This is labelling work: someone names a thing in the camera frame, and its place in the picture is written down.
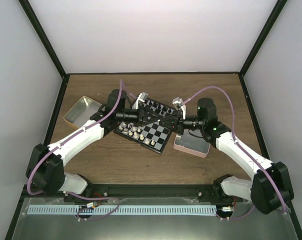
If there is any black white chess board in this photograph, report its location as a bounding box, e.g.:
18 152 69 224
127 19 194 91
113 101 172 154

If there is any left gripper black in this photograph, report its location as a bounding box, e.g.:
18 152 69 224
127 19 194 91
116 105 162 127

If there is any metal front plate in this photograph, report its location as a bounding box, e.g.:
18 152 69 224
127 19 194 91
12 198 298 240

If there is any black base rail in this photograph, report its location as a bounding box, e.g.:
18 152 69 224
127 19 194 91
23 184 242 202

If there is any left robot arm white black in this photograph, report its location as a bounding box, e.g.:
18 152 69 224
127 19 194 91
26 88 148 202

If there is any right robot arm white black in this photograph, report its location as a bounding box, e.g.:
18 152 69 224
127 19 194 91
154 98 295 215

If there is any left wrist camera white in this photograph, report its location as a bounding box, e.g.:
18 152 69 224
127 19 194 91
131 92 148 110

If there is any yellow metal tin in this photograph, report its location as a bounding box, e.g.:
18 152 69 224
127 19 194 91
63 96 102 129

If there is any black chess pieces row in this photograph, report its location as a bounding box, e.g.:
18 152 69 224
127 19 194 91
145 98 175 117

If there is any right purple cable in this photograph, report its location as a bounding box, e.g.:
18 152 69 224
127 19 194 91
182 86 288 222

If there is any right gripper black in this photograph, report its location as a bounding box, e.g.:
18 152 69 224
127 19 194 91
159 111 205 136

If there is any light blue slotted cable duct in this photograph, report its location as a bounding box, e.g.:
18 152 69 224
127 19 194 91
27 204 217 216

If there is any pink metal tin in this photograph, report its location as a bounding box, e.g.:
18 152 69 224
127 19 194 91
173 130 211 158

